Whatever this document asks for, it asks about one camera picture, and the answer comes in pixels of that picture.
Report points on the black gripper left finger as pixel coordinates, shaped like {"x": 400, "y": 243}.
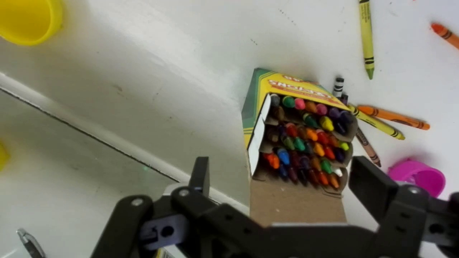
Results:
{"x": 123, "y": 224}

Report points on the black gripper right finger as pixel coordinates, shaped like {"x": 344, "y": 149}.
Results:
{"x": 377, "y": 191}

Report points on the yellow green crayon box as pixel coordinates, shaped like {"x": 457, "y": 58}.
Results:
{"x": 287, "y": 86}

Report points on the pink plastic cup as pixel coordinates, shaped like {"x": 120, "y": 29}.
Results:
{"x": 420, "y": 179}

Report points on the yellow crayon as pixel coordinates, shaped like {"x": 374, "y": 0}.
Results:
{"x": 381, "y": 126}

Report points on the silver black pen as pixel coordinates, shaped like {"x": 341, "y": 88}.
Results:
{"x": 28, "y": 244}

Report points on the dark purple crayon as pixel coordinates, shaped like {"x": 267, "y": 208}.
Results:
{"x": 343, "y": 99}

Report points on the black white striped crayon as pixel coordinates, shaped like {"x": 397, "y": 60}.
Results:
{"x": 338, "y": 86}

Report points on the yellow-green crayon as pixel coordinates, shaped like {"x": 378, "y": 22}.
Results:
{"x": 366, "y": 33}

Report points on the short orange crayon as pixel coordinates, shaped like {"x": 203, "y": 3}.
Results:
{"x": 444, "y": 33}

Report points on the yellow plastic cup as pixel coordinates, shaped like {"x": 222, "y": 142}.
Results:
{"x": 28, "y": 22}

